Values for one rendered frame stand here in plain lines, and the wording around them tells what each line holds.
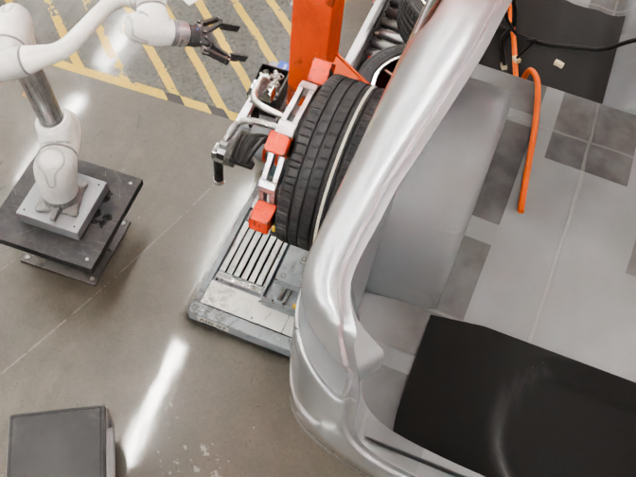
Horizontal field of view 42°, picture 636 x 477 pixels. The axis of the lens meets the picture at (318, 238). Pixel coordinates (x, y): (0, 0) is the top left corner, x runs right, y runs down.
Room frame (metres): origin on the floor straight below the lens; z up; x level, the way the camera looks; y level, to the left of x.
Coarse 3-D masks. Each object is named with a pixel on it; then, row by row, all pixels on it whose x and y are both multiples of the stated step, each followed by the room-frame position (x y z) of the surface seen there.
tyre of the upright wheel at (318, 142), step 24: (336, 96) 1.94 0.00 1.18; (360, 96) 1.97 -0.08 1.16; (312, 120) 1.82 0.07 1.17; (336, 120) 1.83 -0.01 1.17; (360, 120) 1.84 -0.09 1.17; (312, 144) 1.74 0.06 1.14; (336, 144) 1.75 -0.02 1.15; (288, 168) 1.68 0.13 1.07; (312, 168) 1.68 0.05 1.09; (336, 168) 1.67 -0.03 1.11; (288, 192) 1.62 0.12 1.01; (312, 192) 1.62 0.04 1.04; (336, 192) 1.62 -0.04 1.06; (288, 216) 1.59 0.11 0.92; (312, 216) 1.58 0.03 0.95; (288, 240) 1.61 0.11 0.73; (312, 240) 1.55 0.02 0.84
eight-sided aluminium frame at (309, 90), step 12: (300, 84) 2.02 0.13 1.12; (312, 84) 2.03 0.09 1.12; (300, 96) 1.98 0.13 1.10; (312, 96) 1.98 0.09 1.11; (288, 108) 1.90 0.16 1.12; (300, 108) 1.91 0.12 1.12; (288, 120) 1.87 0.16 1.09; (300, 120) 1.87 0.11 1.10; (288, 132) 1.80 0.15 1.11; (264, 168) 1.71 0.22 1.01; (276, 168) 1.71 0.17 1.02; (264, 180) 1.68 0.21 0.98; (276, 180) 1.68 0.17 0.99; (264, 192) 1.66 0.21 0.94; (276, 192) 1.67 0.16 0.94; (276, 204) 1.68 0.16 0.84
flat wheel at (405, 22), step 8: (400, 0) 3.33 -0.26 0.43; (408, 0) 3.25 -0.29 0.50; (416, 0) 3.26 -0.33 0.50; (424, 0) 3.50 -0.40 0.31; (400, 8) 3.30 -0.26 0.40; (408, 8) 3.21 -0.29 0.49; (416, 8) 3.20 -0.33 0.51; (400, 16) 3.27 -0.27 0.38; (408, 16) 3.20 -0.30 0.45; (416, 16) 3.15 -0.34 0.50; (400, 24) 3.25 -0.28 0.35; (408, 24) 3.19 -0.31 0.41; (400, 32) 3.23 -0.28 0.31; (408, 32) 3.18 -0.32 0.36
